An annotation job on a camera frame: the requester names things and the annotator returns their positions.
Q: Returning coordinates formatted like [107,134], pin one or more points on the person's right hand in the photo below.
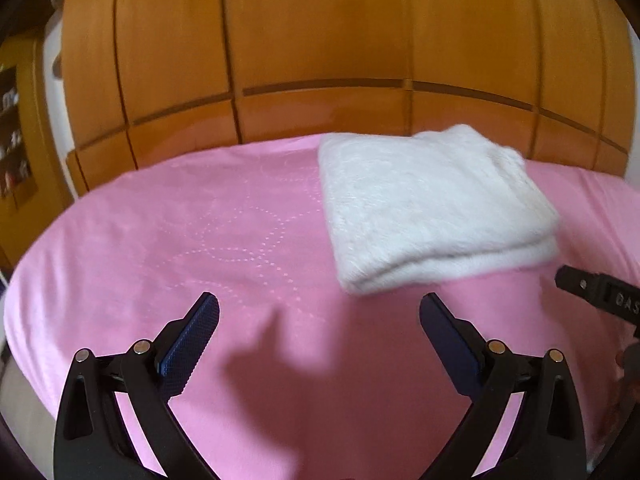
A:
[622,385]

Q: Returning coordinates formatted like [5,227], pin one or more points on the wooden shelf unit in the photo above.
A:
[20,150]

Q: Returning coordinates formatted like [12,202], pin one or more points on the pink bed blanket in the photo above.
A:
[175,235]

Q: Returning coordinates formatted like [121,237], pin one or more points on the white knit sweater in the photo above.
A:
[430,210]

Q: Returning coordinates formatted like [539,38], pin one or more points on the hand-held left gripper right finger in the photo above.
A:
[447,340]

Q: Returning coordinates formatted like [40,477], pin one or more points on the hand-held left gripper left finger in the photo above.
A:
[189,342]

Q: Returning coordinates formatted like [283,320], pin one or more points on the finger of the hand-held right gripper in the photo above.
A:
[577,282]

